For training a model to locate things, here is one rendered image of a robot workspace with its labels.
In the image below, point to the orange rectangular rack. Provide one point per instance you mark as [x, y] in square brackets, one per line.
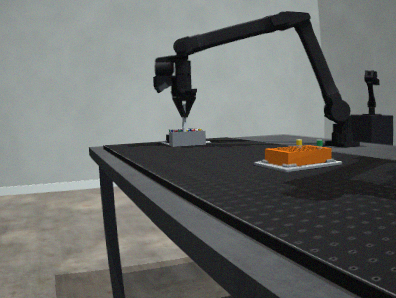
[303, 156]

